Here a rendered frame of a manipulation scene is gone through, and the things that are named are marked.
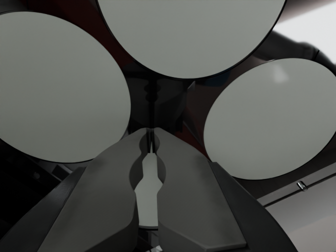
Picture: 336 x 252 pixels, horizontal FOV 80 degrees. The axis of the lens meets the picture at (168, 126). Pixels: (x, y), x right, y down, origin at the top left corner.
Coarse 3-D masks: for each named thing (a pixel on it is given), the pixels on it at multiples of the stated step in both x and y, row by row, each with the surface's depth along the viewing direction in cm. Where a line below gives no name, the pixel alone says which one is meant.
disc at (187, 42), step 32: (128, 0) 10; (160, 0) 10; (192, 0) 11; (224, 0) 11; (256, 0) 11; (128, 32) 11; (160, 32) 11; (192, 32) 11; (224, 32) 11; (256, 32) 12; (160, 64) 12; (192, 64) 12; (224, 64) 12
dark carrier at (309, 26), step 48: (0, 0) 10; (48, 0) 10; (96, 0) 10; (288, 0) 11; (288, 48) 12; (144, 96) 13; (192, 96) 13; (0, 144) 14; (192, 144) 15; (144, 240) 21
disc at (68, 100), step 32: (0, 32) 11; (32, 32) 11; (64, 32) 11; (0, 64) 12; (32, 64) 12; (64, 64) 12; (96, 64) 12; (0, 96) 13; (32, 96) 13; (64, 96) 13; (96, 96) 13; (128, 96) 13; (0, 128) 14; (32, 128) 14; (64, 128) 14; (96, 128) 14; (64, 160) 15
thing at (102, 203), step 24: (120, 144) 11; (144, 144) 12; (96, 168) 9; (120, 168) 9; (72, 192) 8; (96, 192) 8; (120, 192) 8; (72, 216) 7; (96, 216) 7; (120, 216) 7; (48, 240) 6; (72, 240) 6; (96, 240) 6; (120, 240) 7
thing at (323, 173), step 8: (328, 168) 17; (312, 176) 17; (320, 176) 17; (328, 176) 17; (288, 184) 18; (296, 184) 18; (304, 184) 18; (312, 184) 17; (272, 192) 18; (280, 192) 18; (288, 192) 18; (296, 192) 18; (264, 200) 18; (272, 200) 18; (280, 200) 18; (152, 248) 22; (160, 248) 21
